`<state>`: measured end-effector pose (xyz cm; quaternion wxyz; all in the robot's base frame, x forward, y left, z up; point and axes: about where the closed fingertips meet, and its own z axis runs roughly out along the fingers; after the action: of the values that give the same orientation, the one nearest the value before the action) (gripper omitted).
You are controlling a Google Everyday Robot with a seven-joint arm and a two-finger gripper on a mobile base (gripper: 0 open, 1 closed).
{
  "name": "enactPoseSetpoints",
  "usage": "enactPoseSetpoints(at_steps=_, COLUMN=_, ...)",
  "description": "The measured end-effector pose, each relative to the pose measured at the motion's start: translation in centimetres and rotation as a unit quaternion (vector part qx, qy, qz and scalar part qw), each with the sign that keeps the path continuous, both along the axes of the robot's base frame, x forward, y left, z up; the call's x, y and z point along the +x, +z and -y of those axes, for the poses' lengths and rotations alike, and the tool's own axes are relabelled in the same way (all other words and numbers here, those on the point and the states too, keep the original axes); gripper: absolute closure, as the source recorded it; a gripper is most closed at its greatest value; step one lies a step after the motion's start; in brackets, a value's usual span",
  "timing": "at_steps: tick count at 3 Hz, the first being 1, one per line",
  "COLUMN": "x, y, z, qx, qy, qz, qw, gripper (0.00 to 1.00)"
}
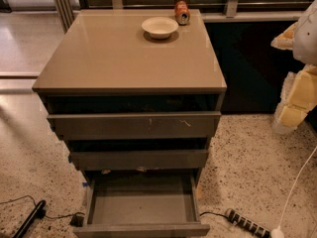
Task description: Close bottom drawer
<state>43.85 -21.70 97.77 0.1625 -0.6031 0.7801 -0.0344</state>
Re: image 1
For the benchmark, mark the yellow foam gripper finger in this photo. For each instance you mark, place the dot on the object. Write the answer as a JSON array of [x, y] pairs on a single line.
[[284, 41], [297, 98]]

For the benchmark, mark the grey bottom drawer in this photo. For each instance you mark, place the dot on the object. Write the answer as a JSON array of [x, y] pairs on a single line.
[[142, 205]]

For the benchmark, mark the grey drawer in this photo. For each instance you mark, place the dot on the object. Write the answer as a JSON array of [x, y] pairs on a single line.
[[135, 125], [142, 205], [139, 160]]

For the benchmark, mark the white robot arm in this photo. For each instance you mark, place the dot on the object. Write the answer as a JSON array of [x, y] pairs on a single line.
[[305, 36]]

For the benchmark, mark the grey top drawer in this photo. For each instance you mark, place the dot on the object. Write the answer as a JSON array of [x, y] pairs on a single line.
[[135, 125]]

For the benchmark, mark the grey drawer cabinet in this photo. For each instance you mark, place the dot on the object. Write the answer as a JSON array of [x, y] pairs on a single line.
[[107, 64]]

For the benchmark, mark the grey middle drawer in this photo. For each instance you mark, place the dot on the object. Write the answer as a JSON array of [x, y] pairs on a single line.
[[139, 160]]

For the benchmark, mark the orange soda can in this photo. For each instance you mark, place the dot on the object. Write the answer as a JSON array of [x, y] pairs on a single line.
[[181, 13]]

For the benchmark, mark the white bowl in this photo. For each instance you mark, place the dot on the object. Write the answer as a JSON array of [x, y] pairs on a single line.
[[160, 27]]

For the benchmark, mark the black power strip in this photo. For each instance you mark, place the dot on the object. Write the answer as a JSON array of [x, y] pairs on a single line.
[[238, 219]]

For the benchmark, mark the white plug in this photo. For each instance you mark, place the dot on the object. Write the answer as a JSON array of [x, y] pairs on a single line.
[[276, 233]]

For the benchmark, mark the black power adapter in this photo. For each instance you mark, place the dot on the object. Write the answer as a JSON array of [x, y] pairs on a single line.
[[77, 220]]

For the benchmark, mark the black bar on floor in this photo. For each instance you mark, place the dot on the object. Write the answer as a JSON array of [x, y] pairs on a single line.
[[37, 213]]

